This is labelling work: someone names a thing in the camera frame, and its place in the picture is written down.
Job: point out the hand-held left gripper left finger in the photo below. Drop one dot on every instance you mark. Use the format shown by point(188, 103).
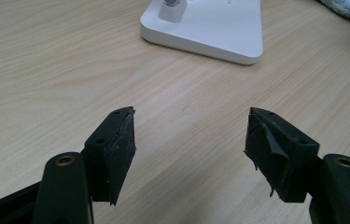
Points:
point(113, 155)

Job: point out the white desk lamp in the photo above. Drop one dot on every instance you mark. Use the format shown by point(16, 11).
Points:
point(213, 31)

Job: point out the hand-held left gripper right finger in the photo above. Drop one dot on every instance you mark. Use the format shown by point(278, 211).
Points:
point(284, 161)

